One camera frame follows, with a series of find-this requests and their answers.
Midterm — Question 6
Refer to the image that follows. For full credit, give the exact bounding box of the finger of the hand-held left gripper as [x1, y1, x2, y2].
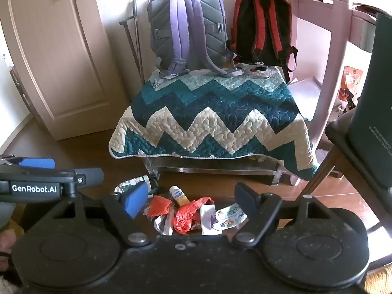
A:
[0, 156, 56, 172]
[75, 167, 105, 187]

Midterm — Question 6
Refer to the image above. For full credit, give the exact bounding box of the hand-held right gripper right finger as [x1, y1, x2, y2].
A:
[233, 182, 331, 247]

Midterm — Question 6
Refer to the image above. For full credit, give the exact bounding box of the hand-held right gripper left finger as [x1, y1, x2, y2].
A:
[27, 182, 152, 248]

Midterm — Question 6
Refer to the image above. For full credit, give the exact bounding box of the white cartoon printed wrapper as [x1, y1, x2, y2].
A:
[213, 204, 248, 231]

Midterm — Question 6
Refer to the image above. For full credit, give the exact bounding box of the white silver wrapper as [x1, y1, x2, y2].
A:
[153, 214, 176, 236]

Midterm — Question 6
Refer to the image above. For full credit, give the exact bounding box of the white purple wrapper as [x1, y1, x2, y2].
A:
[200, 204, 217, 236]

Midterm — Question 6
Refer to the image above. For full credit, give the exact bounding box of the small white yellow bottle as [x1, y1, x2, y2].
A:
[169, 185, 188, 206]

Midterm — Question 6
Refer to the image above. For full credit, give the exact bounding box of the red plastic bag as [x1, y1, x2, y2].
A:
[172, 197, 215, 236]

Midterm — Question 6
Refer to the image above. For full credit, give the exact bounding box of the dark green trash bin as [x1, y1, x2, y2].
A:
[347, 12, 392, 190]

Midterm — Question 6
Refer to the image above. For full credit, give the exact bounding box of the person's left hand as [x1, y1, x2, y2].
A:
[0, 230, 18, 272]

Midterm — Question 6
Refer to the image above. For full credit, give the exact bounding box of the teal white zigzag quilt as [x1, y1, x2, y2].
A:
[109, 67, 316, 181]

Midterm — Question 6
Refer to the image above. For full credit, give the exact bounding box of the beige wooden door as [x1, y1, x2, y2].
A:
[1, 0, 129, 141]

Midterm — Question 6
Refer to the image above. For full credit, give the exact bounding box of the dark wooden chair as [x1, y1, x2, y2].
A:
[306, 119, 392, 232]

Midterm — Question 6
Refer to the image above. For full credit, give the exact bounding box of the dark metal pole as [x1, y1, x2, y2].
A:
[119, 0, 146, 85]

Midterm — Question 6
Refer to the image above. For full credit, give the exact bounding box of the orange printed bag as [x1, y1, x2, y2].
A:
[338, 66, 365, 111]

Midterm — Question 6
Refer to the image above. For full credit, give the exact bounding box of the purple grey backpack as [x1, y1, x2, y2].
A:
[148, 0, 245, 83]

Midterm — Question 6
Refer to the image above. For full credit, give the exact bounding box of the red black backpack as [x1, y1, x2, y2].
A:
[228, 0, 298, 83]

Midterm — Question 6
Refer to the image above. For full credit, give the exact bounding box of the pink desk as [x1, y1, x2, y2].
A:
[286, 0, 380, 147]

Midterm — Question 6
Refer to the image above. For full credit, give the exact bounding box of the metal bench frame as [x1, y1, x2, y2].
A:
[144, 155, 302, 187]

